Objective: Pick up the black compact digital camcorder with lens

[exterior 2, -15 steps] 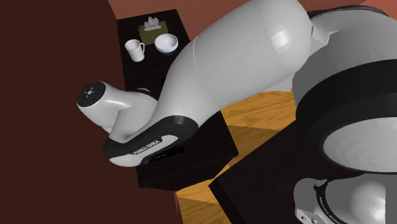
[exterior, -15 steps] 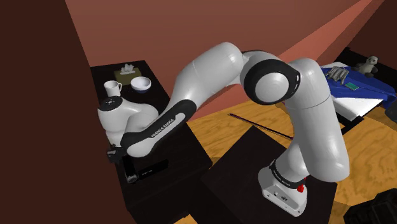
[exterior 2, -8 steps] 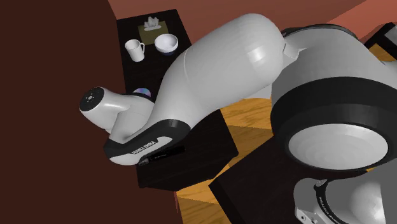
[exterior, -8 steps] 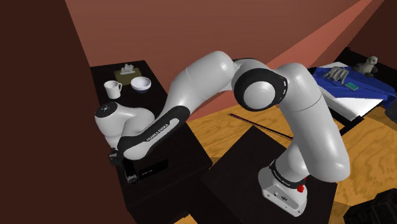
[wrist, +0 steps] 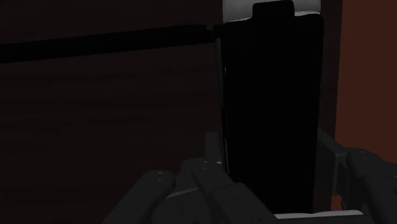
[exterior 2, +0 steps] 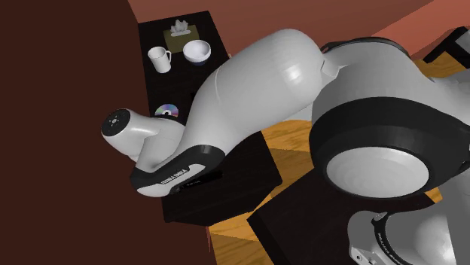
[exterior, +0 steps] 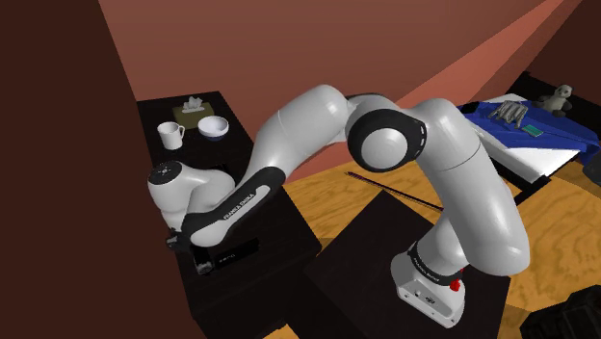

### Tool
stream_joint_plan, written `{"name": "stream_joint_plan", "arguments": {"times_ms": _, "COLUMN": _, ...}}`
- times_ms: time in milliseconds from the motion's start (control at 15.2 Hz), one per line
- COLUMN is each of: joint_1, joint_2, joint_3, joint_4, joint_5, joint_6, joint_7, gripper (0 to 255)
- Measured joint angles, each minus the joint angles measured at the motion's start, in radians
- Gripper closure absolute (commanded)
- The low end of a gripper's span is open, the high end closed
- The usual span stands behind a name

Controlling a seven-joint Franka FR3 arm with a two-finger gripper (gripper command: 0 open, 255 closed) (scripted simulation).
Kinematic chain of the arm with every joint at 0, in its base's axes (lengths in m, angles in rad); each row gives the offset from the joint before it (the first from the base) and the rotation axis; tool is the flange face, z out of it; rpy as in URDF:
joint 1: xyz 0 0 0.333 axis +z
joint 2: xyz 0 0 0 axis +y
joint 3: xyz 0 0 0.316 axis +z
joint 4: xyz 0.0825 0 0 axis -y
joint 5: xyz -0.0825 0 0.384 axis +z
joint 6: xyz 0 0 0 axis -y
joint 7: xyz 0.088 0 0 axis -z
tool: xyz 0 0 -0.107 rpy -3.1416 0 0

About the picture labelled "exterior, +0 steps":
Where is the black rectangular box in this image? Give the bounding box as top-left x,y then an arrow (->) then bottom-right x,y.
193,237 -> 261,276

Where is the black chest of drawers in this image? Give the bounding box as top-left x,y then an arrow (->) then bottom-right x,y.
135,91 -> 326,339

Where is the white mug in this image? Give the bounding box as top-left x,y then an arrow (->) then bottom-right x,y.
156,120 -> 186,151

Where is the white bowl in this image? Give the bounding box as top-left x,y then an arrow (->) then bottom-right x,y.
196,115 -> 231,143

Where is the olive tissue box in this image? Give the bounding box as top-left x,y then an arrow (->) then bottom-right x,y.
170,95 -> 216,131

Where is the black robot stand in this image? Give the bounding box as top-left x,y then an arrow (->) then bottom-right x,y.
302,190 -> 513,339

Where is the thin dark rod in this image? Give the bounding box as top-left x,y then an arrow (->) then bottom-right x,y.
346,170 -> 445,212

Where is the bed with blue blanket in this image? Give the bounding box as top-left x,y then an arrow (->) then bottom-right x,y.
457,69 -> 601,199

